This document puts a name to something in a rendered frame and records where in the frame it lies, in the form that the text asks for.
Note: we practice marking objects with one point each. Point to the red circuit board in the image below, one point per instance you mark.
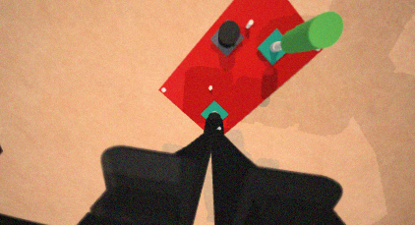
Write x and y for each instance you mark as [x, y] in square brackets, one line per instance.
[253, 48]

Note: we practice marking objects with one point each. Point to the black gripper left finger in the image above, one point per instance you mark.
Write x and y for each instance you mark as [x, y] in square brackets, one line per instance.
[181, 173]

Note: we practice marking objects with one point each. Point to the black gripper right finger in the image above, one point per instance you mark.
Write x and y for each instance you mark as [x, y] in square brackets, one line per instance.
[236, 180]

